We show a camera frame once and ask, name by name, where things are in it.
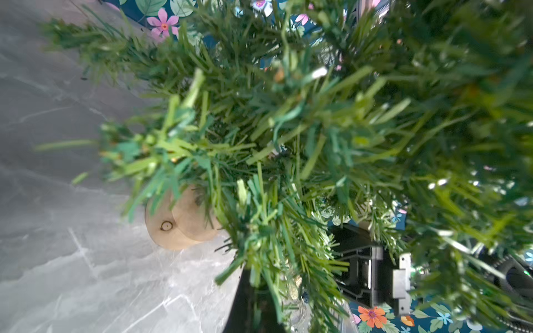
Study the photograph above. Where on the green christmas tree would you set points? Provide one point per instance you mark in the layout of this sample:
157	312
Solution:
292	118

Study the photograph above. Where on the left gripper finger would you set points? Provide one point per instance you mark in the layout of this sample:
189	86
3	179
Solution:
253	309

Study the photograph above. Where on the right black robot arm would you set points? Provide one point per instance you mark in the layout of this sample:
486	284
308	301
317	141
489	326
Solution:
514	277

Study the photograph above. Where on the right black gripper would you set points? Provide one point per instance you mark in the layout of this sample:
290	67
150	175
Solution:
373	276

